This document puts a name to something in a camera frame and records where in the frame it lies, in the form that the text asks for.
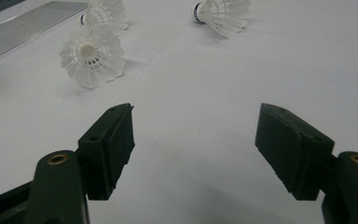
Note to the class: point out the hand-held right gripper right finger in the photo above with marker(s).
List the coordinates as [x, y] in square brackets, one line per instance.
[292, 152]

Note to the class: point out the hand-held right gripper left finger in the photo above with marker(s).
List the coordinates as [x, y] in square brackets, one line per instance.
[105, 152]

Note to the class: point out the white plastic shuttlecock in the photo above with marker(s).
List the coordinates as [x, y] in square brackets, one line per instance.
[223, 17]
[108, 14]
[91, 57]

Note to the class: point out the white table cover board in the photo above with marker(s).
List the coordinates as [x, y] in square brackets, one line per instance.
[199, 93]

